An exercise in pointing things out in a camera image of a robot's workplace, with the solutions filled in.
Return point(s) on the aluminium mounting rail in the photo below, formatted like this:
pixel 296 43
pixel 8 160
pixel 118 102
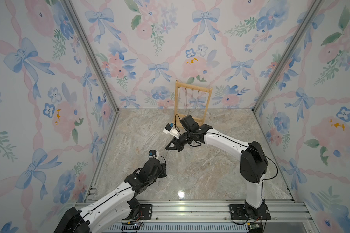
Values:
pixel 193 216

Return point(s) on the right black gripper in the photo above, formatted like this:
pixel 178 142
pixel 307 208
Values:
pixel 177 145

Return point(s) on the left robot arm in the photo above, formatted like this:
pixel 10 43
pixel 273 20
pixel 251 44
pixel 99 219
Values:
pixel 118 205

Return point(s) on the right aluminium corner post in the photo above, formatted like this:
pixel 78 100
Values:
pixel 297 36

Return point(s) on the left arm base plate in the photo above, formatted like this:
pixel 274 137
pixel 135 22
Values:
pixel 141 212

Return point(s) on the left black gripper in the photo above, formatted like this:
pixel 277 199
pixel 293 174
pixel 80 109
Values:
pixel 162 167

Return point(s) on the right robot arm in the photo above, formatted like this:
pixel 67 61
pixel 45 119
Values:
pixel 255 166

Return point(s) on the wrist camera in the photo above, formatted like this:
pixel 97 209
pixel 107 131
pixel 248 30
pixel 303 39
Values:
pixel 171 129
pixel 152 154

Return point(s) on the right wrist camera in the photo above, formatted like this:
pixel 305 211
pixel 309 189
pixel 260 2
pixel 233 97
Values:
pixel 171 129

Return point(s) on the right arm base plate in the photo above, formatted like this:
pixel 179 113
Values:
pixel 245 211

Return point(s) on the left aluminium corner post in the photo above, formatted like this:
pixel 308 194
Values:
pixel 75 21

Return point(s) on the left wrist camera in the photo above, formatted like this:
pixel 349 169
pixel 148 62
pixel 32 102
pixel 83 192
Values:
pixel 152 154

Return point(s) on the aluminium corner post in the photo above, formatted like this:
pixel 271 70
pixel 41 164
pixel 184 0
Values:
pixel 297 36
pixel 75 21

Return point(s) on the wooden jewelry display stand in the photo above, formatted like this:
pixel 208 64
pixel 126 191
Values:
pixel 191 97

